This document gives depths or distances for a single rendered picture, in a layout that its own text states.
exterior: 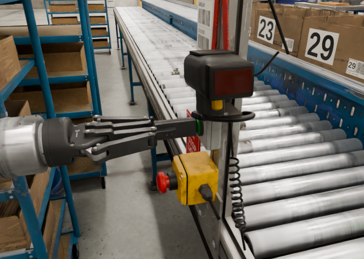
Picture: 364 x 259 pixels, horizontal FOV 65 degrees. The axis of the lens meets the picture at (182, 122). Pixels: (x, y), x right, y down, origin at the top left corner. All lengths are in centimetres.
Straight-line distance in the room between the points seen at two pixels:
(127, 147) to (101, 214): 134
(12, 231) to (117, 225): 85
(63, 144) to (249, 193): 42
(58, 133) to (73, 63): 125
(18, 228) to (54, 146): 48
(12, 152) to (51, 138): 5
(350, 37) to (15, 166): 100
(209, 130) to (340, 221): 34
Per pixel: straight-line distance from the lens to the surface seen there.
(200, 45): 55
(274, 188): 71
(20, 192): 78
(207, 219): 64
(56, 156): 46
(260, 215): 64
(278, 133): 97
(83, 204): 185
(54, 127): 46
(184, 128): 48
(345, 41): 113
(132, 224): 166
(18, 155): 46
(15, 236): 92
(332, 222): 67
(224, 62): 35
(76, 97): 175
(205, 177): 52
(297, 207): 68
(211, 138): 48
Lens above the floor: 117
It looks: 26 degrees down
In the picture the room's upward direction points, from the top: straight up
